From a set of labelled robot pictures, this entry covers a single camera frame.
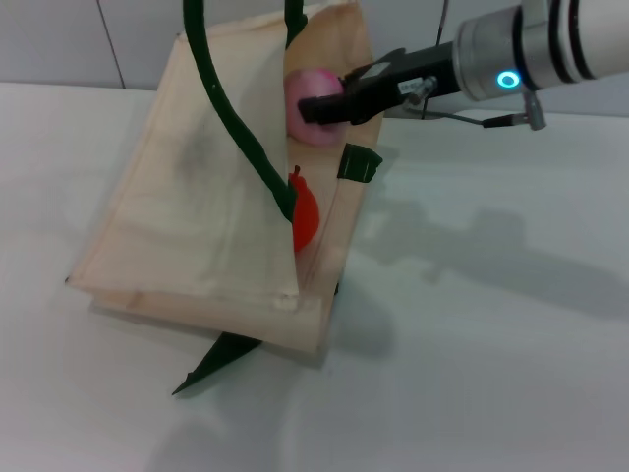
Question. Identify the pink toy peach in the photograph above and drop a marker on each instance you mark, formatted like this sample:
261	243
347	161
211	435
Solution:
314	88

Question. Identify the orange toy fruit with stem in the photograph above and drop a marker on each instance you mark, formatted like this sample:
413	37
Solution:
304	216

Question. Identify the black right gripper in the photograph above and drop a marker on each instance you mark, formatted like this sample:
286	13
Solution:
408	78

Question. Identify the thin dark background pole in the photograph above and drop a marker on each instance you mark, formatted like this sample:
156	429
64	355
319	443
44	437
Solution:
443	19

